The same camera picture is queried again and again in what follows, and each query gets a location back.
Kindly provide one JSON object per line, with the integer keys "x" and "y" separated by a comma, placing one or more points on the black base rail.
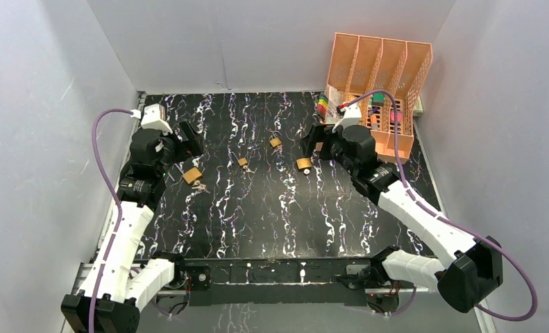
{"x": 265, "y": 281}

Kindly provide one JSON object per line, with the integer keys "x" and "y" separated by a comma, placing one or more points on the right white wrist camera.
{"x": 351, "y": 116}

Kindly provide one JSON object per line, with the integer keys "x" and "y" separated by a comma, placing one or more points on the coloured marker set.
{"x": 322, "y": 107}

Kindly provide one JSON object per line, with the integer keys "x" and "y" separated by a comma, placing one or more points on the orange plastic file organizer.
{"x": 361, "y": 66}

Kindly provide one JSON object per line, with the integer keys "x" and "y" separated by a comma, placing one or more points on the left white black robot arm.
{"x": 122, "y": 230}

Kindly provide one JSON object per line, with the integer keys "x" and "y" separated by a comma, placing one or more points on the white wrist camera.
{"x": 351, "y": 116}
{"x": 154, "y": 117}

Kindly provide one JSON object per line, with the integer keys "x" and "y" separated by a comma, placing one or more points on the large brass padlock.
{"x": 193, "y": 178}

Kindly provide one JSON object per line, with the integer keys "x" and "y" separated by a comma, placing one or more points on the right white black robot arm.
{"x": 421, "y": 220}

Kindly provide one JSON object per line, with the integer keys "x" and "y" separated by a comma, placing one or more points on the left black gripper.
{"x": 184, "y": 139}

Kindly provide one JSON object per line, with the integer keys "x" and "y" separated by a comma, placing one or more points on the green object in organizer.
{"x": 378, "y": 100}

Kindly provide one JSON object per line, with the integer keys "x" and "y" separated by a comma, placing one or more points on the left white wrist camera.
{"x": 154, "y": 117}

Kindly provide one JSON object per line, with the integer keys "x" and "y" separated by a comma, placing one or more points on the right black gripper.
{"x": 319, "y": 134}

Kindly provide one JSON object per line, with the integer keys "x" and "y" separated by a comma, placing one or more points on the pink object in organizer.
{"x": 395, "y": 118}

